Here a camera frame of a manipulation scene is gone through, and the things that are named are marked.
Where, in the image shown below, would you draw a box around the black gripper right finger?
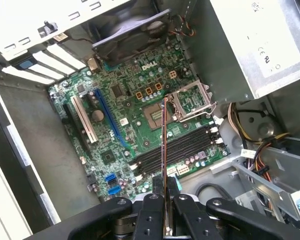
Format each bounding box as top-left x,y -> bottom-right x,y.
167,176 -> 300,240

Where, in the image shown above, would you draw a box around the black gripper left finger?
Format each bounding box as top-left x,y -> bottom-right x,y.
67,176 -> 165,240

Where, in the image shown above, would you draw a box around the blue SATA port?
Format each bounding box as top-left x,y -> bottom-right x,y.
104,174 -> 119,184
106,186 -> 121,196

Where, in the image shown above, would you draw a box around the silver drive cage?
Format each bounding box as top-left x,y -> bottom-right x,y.
229,143 -> 300,230

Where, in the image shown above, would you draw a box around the green motherboard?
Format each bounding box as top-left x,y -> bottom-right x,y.
47,37 -> 232,205

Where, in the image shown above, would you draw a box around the CPU socket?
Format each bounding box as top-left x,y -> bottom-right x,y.
142,101 -> 171,131

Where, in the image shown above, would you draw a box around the blue expansion slot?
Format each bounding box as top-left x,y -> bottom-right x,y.
94,88 -> 128,149

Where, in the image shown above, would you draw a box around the black expansion slot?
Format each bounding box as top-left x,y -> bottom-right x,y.
61,103 -> 92,161

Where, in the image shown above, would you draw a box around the round coin cell battery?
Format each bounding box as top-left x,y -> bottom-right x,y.
91,109 -> 105,123

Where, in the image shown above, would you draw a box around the round grey speaker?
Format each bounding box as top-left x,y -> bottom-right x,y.
236,109 -> 277,143

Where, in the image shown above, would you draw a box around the white expansion slot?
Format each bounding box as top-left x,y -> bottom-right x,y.
69,95 -> 99,145

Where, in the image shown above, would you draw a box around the metal socket cover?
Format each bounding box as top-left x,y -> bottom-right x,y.
167,80 -> 214,121

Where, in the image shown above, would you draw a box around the black PC case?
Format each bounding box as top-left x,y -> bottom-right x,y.
0,0 -> 300,240

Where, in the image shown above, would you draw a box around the black case fan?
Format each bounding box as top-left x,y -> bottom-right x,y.
87,8 -> 172,68

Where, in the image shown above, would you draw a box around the grey power supply unit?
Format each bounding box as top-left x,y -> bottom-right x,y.
182,0 -> 300,101

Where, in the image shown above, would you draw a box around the blue slot clip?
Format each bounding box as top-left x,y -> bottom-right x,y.
17,59 -> 38,71

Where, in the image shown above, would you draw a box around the black case latch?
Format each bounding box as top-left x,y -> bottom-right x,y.
37,19 -> 59,39

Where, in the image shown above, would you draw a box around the black cable loop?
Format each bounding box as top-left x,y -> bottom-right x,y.
196,183 -> 241,210

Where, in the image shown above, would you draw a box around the white cable tag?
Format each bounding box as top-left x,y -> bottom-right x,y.
239,148 -> 258,159

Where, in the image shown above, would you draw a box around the orange yellow wire bundle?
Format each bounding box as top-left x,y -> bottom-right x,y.
253,132 -> 292,181

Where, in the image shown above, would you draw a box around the wire locking lever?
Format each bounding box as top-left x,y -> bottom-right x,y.
178,101 -> 218,124

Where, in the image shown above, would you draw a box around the coloured fan wires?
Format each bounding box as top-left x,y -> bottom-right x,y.
168,14 -> 197,38

